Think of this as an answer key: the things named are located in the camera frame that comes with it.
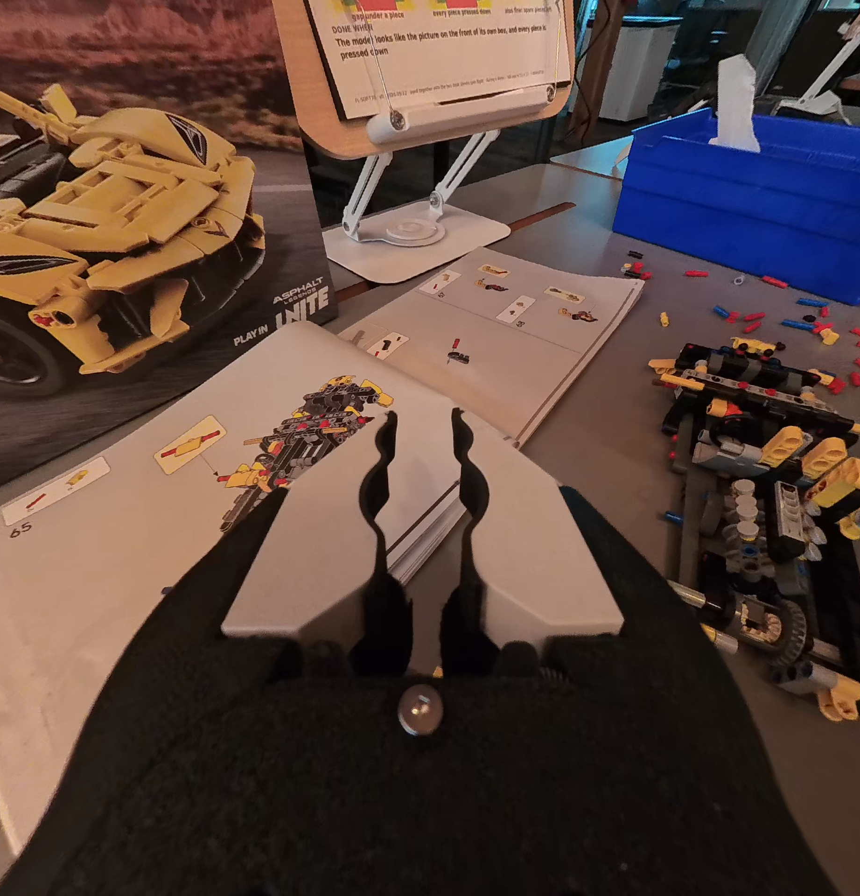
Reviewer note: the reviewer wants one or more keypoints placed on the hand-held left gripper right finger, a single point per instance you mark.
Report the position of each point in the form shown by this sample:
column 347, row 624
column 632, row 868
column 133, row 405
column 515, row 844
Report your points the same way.
column 549, row 567

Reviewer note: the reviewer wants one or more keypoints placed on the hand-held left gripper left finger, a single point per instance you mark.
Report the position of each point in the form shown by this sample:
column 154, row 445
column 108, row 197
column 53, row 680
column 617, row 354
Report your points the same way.
column 297, row 567

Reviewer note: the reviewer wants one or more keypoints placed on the lego instruction booklet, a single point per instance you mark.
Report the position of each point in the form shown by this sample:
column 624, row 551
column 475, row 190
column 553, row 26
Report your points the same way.
column 122, row 595

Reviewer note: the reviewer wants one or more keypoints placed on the lego car chassis model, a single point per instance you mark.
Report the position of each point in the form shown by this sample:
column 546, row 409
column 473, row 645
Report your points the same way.
column 766, row 490

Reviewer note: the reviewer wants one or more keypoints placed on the scattered small lego pieces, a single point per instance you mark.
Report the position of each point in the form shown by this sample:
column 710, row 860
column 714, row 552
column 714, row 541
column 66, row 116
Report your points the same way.
column 787, row 315

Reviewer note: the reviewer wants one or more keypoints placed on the lego set box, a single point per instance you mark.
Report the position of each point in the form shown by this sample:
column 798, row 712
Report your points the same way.
column 122, row 210

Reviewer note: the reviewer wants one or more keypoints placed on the white board stand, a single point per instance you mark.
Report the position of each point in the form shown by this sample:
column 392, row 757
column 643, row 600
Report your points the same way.
column 416, row 238

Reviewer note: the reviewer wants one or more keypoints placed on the blue plastic bin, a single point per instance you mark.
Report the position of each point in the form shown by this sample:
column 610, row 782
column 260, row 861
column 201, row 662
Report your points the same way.
column 752, row 210

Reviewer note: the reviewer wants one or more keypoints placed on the white paper slip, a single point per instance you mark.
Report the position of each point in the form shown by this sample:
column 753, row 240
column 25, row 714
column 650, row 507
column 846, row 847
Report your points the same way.
column 734, row 105

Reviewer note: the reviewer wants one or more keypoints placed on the white cabinet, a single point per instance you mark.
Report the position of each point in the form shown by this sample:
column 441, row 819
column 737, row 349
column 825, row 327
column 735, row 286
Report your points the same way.
column 640, row 70

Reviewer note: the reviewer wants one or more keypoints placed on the wooden post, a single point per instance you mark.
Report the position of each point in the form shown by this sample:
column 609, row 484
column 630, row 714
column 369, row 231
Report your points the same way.
column 598, row 70

